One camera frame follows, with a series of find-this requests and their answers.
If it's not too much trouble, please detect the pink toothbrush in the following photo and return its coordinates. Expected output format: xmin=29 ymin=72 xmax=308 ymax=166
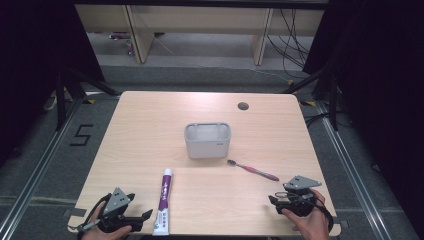
xmin=226 ymin=159 xmax=281 ymax=183

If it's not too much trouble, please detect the bundle of black cables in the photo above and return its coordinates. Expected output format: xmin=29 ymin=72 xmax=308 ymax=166
xmin=266 ymin=8 xmax=312 ymax=80

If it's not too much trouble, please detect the aluminium floor rail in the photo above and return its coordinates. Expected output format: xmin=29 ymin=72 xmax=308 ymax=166
xmin=0 ymin=95 xmax=85 ymax=240
xmin=314 ymin=99 xmax=392 ymax=240

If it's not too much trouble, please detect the beige wooden shelf unit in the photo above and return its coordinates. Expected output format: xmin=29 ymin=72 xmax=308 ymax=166
xmin=74 ymin=3 xmax=326 ymax=67

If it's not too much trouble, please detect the grey plastic holder box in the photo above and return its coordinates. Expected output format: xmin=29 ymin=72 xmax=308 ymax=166
xmin=183 ymin=121 xmax=232 ymax=160

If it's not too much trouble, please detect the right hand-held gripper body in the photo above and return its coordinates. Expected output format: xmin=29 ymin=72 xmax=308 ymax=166
xmin=276 ymin=174 xmax=323 ymax=218

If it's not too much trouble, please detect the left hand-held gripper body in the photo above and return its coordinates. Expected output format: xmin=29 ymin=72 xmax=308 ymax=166
xmin=95 ymin=186 xmax=144 ymax=234

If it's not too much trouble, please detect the person's left hand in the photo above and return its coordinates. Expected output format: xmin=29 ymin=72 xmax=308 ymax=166
xmin=81 ymin=201 xmax=133 ymax=240

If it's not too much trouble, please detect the purple white toothpaste tube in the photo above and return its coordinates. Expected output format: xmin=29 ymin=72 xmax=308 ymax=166
xmin=152 ymin=167 xmax=174 ymax=237

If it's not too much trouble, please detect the person's right hand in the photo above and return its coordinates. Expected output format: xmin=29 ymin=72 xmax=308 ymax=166
xmin=282 ymin=189 xmax=331 ymax=240

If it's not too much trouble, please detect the black metal stand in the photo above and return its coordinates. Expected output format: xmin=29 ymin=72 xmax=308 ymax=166
xmin=54 ymin=65 xmax=122 ymax=132
xmin=282 ymin=61 xmax=342 ymax=132

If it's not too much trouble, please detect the grey tape strip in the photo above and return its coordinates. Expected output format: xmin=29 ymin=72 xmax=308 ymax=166
xmin=333 ymin=215 xmax=350 ymax=230
xmin=62 ymin=207 xmax=88 ymax=218

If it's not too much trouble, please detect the light wooden table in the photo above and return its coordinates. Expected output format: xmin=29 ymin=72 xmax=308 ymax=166
xmin=67 ymin=90 xmax=342 ymax=237

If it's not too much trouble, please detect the black curtain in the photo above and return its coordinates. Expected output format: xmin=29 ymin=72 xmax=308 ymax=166
xmin=302 ymin=0 xmax=424 ymax=234
xmin=0 ymin=0 xmax=106 ymax=169

